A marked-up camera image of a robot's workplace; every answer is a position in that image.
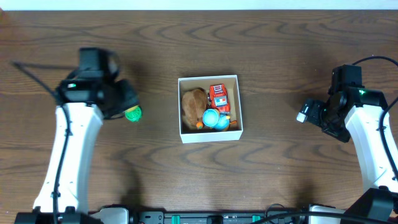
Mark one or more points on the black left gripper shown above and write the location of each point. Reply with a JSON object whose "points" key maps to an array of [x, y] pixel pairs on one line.
{"points": [[126, 99]]}

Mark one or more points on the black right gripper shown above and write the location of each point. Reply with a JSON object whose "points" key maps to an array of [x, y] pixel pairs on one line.
{"points": [[315, 112]]}

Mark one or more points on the green ribbed plastic cap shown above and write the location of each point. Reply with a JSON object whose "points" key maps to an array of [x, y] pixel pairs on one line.
{"points": [[133, 114]]}

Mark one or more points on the brown plush toy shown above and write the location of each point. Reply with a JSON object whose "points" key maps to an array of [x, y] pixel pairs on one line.
{"points": [[194, 104]]}

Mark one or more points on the orange duck toy blue hat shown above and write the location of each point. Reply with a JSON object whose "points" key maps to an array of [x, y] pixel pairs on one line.
{"points": [[213, 119]]}

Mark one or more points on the red toy fire truck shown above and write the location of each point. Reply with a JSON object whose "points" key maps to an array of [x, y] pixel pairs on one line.
{"points": [[218, 98]]}

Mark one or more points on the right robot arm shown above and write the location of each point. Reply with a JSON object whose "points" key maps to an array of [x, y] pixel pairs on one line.
{"points": [[355, 113]]}

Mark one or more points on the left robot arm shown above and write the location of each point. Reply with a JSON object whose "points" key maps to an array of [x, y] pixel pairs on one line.
{"points": [[88, 96]]}

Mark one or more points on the white cardboard box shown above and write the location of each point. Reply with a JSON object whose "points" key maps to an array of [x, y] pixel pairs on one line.
{"points": [[234, 131]]}

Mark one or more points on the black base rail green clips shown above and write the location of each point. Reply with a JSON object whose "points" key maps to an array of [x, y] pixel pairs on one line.
{"points": [[159, 217]]}

